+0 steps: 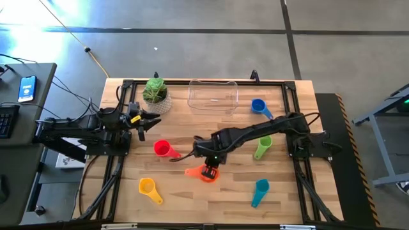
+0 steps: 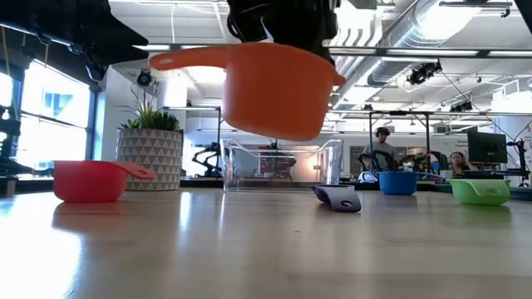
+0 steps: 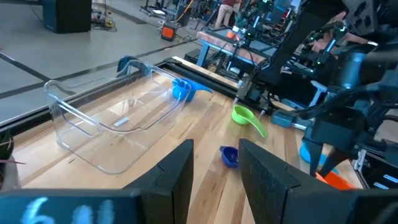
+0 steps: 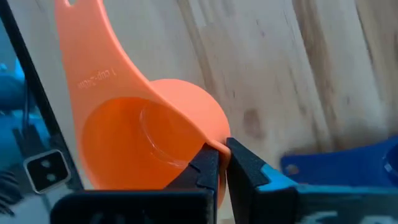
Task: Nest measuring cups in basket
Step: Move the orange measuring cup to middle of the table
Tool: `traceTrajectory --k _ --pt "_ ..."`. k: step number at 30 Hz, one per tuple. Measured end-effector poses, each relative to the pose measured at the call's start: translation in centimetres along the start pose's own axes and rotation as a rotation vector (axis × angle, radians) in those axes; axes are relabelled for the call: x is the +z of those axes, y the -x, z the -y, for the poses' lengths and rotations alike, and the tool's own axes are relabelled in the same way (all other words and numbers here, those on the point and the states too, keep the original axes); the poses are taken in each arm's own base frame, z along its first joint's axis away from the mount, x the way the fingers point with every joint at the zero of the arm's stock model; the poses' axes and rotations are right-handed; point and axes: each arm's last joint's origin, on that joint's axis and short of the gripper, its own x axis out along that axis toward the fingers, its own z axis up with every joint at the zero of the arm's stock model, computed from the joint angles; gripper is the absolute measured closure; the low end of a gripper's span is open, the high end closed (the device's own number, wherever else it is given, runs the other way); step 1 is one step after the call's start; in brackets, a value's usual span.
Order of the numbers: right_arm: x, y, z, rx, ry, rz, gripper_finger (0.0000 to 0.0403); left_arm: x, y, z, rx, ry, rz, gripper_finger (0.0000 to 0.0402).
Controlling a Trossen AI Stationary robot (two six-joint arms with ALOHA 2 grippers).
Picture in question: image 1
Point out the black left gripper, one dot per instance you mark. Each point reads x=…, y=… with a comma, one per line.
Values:
x=129, y=123

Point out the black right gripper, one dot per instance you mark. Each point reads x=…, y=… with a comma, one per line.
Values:
x=214, y=160

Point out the orange measuring cup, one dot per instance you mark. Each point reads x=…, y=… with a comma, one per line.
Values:
x=193, y=172

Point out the red measuring cup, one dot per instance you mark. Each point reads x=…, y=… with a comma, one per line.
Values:
x=162, y=148

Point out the teal measuring cup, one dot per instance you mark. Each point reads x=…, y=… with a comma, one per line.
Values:
x=261, y=187

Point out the green measuring cup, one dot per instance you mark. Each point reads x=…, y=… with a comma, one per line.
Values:
x=263, y=143

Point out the yellow measuring cup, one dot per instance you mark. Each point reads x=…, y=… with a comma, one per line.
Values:
x=147, y=186

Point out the blue measuring cup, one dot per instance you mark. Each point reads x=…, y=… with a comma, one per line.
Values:
x=258, y=105

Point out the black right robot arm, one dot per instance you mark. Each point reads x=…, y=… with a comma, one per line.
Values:
x=255, y=131

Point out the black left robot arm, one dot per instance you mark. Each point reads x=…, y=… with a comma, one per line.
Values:
x=80, y=126

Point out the clear plastic basket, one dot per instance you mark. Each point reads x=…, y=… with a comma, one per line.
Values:
x=212, y=96

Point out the succulent in patterned grey pot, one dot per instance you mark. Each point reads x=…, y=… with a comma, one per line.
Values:
x=155, y=91

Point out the black table clamp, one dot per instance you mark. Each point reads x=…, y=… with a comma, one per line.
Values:
x=254, y=75
x=155, y=75

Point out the white printed board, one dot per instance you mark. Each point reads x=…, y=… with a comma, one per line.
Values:
x=67, y=161

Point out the smartphone with blue screen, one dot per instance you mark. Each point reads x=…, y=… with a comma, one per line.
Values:
x=27, y=88

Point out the grey desk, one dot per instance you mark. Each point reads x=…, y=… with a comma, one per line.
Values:
x=19, y=159

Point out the black mat with hazard stripe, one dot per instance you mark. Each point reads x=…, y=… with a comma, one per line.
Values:
x=351, y=191

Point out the black caster wheel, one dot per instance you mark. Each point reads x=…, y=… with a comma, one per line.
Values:
x=40, y=210

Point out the black keyboard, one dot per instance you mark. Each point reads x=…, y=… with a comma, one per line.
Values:
x=6, y=121

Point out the grey metal stand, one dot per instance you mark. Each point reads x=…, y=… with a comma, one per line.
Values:
x=382, y=150

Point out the person's shoe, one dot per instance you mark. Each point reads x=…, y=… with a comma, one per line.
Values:
x=403, y=188

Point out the black device with green light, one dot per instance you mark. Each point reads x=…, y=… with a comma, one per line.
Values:
x=405, y=105

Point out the silver metal bracket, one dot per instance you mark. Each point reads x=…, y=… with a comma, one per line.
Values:
x=297, y=227
x=118, y=226

